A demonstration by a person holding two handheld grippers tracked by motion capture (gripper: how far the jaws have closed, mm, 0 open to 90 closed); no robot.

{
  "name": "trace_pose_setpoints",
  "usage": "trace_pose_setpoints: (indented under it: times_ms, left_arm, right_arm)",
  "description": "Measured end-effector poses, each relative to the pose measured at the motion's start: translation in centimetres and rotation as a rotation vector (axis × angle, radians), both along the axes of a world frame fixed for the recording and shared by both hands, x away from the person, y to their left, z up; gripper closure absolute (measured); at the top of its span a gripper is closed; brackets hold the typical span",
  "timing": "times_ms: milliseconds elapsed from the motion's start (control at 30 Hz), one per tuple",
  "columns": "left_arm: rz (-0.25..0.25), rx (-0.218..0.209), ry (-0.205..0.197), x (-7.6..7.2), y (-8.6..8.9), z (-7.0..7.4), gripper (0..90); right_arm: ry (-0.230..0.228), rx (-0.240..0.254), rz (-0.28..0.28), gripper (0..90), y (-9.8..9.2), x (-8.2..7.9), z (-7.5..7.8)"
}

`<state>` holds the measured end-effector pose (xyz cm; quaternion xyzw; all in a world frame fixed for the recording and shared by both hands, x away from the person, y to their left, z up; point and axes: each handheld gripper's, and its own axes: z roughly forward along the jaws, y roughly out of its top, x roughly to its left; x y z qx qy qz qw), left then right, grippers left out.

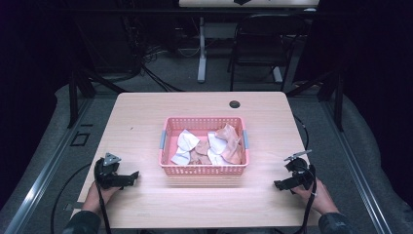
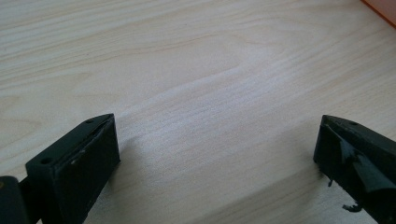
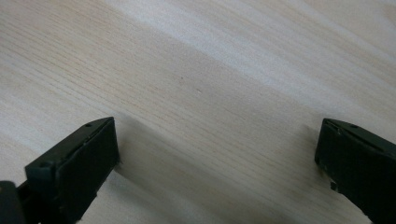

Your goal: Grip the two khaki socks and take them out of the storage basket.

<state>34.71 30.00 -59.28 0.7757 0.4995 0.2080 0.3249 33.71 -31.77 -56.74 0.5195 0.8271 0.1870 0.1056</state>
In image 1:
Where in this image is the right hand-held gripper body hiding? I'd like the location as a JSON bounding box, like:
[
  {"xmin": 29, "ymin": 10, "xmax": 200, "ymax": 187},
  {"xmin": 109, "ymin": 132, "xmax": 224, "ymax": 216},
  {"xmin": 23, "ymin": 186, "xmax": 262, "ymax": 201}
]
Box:
[{"xmin": 283, "ymin": 149, "xmax": 317, "ymax": 191}]

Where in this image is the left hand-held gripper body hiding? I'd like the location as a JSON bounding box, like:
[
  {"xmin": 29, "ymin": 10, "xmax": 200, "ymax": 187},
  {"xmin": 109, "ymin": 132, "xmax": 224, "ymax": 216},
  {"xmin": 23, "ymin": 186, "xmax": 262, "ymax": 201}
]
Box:
[{"xmin": 94, "ymin": 152, "xmax": 126, "ymax": 190}]

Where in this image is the person's left hand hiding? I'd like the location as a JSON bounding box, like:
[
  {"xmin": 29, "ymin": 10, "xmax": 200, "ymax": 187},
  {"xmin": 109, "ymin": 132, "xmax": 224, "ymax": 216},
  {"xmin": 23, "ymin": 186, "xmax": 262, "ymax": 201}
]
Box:
[{"xmin": 81, "ymin": 180, "xmax": 122, "ymax": 215}]

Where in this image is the person's right hand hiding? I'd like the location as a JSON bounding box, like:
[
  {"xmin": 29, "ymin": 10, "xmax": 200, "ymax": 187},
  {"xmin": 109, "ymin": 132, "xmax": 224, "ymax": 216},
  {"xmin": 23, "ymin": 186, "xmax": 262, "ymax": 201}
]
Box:
[{"xmin": 290, "ymin": 177, "xmax": 341, "ymax": 216}]

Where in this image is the pale lavender cloth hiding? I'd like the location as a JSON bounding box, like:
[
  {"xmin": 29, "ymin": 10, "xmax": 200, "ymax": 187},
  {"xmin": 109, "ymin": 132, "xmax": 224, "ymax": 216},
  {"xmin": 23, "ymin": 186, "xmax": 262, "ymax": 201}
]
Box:
[{"xmin": 170, "ymin": 147, "xmax": 192, "ymax": 166}]

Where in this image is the large peach cloth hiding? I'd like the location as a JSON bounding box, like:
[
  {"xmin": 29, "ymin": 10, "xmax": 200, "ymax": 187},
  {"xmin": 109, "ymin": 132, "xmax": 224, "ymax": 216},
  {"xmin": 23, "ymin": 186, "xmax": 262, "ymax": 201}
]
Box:
[{"xmin": 213, "ymin": 123, "xmax": 245, "ymax": 166}]

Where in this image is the white cloth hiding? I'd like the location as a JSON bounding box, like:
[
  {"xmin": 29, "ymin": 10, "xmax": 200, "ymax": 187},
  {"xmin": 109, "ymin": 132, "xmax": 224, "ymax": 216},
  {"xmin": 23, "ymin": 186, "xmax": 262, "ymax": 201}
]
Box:
[
  {"xmin": 206, "ymin": 148, "xmax": 231, "ymax": 166},
  {"xmin": 176, "ymin": 129, "xmax": 201, "ymax": 153},
  {"xmin": 206, "ymin": 131, "xmax": 228, "ymax": 156}
]

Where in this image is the pink plastic basket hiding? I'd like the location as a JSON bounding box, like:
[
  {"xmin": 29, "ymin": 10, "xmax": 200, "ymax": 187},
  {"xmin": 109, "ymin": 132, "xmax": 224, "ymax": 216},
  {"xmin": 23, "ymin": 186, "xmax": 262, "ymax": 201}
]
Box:
[{"xmin": 158, "ymin": 116, "xmax": 250, "ymax": 178}]

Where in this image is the small peach cloth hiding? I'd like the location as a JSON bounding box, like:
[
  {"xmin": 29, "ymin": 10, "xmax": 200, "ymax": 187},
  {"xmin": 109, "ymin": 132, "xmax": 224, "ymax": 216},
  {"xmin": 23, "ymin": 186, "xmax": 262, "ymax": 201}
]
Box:
[{"xmin": 189, "ymin": 139, "xmax": 212, "ymax": 166}]

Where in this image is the black metal stand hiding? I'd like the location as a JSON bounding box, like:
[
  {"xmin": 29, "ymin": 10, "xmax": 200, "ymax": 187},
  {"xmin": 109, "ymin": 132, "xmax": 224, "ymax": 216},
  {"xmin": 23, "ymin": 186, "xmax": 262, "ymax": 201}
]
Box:
[
  {"xmin": 65, "ymin": 63, "xmax": 129, "ymax": 130},
  {"xmin": 285, "ymin": 69, "xmax": 346, "ymax": 133}
]

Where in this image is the white desk leg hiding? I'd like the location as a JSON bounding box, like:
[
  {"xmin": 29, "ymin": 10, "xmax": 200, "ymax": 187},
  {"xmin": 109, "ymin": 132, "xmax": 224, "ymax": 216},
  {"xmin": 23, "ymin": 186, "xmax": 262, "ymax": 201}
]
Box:
[
  {"xmin": 272, "ymin": 65, "xmax": 284, "ymax": 84},
  {"xmin": 196, "ymin": 16, "xmax": 208, "ymax": 84}
]

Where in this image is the black folding chair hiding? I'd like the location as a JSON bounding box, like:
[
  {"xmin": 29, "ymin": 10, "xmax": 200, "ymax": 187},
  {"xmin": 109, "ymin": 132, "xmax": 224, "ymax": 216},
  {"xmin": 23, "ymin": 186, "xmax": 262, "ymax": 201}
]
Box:
[{"xmin": 226, "ymin": 13, "xmax": 309, "ymax": 93}]

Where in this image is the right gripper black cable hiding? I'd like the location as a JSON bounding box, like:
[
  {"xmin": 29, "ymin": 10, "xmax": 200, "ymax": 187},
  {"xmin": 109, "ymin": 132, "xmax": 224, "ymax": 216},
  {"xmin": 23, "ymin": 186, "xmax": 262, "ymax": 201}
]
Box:
[{"xmin": 293, "ymin": 164, "xmax": 318, "ymax": 234}]

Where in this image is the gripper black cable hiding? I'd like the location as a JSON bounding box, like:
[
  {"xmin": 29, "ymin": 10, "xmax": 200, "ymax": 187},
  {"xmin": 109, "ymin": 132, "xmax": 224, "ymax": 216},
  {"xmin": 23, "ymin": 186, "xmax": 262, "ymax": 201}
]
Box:
[
  {"xmin": 94, "ymin": 180, "xmax": 113, "ymax": 234},
  {"xmin": 293, "ymin": 164, "xmax": 318, "ymax": 234}
]

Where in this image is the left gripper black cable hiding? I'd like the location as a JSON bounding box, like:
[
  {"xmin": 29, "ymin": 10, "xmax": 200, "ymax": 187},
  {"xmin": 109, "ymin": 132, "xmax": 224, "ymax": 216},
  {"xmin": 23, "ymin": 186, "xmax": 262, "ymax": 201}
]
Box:
[{"xmin": 94, "ymin": 180, "xmax": 113, "ymax": 234}]

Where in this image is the black cable beside table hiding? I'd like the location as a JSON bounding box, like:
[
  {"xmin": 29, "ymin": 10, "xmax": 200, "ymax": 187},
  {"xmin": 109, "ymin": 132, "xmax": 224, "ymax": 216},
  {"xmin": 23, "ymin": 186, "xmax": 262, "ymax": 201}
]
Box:
[{"xmin": 293, "ymin": 114, "xmax": 310, "ymax": 151}]

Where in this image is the black floor cable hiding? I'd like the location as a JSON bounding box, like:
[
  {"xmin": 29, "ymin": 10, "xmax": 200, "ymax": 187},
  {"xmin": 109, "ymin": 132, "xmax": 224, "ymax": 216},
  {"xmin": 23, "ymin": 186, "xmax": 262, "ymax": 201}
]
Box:
[{"xmin": 50, "ymin": 162, "xmax": 95, "ymax": 234}]

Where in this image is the metal floor rail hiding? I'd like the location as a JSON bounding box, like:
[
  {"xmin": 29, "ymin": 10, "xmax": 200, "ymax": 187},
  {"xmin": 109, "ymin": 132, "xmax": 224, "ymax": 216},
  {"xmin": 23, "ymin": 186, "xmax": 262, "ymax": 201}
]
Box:
[
  {"xmin": 2, "ymin": 97, "xmax": 95, "ymax": 234},
  {"xmin": 319, "ymin": 97, "xmax": 394, "ymax": 234}
]

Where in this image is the bundle of black cables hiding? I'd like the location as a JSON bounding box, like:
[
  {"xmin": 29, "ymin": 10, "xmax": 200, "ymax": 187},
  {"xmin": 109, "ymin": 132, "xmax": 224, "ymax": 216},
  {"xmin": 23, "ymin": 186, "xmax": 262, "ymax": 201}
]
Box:
[{"xmin": 120, "ymin": 13, "xmax": 186, "ymax": 94}]

